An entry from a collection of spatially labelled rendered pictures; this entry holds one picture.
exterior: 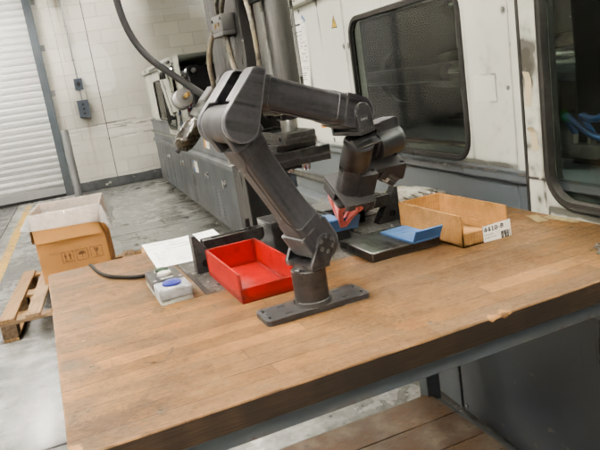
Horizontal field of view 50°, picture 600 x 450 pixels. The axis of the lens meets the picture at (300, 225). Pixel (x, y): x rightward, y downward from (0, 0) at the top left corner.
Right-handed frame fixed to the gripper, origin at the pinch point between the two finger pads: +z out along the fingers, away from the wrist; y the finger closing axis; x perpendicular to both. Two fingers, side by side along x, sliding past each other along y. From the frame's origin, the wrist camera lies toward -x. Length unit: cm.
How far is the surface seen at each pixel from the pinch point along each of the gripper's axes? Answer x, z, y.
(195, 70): -130, 249, 512
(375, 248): -9.1, 9.2, -0.8
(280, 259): 12.2, 8.3, 2.0
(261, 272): 14.3, 15.9, 6.4
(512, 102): -64, -3, 26
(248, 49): 3.3, -15.5, 46.7
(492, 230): -32.4, 3.4, -9.1
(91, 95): -62, 450, 831
